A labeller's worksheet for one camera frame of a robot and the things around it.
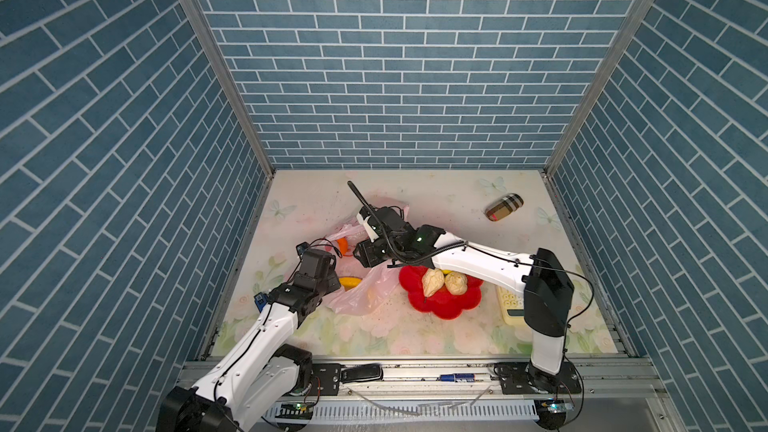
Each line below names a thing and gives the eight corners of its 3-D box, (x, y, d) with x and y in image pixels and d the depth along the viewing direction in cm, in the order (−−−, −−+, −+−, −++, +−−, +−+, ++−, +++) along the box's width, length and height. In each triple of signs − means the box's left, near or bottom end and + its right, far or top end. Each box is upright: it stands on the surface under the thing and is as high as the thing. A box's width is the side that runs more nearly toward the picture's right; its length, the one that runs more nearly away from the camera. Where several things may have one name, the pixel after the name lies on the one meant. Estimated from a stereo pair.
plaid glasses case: (493, 224, 107) (496, 218, 104) (482, 213, 110) (484, 207, 107) (523, 206, 113) (526, 200, 110) (511, 196, 116) (514, 190, 113)
